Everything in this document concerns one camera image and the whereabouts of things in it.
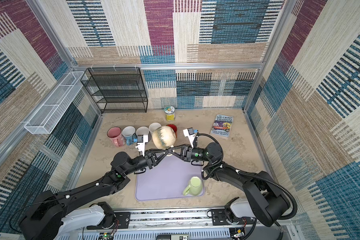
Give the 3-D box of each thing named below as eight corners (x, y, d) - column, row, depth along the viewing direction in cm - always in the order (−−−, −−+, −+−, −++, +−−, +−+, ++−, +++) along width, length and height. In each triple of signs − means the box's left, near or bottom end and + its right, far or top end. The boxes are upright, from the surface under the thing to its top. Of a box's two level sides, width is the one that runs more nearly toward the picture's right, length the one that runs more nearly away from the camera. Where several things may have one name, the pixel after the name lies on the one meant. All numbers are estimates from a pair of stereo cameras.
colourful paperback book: (209, 135, 107) (210, 132, 104) (215, 115, 119) (216, 112, 117) (228, 140, 104) (229, 138, 101) (232, 119, 116) (234, 116, 114)
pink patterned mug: (111, 141, 105) (104, 130, 96) (121, 134, 109) (116, 123, 100) (121, 152, 100) (114, 142, 90) (131, 145, 103) (126, 135, 94)
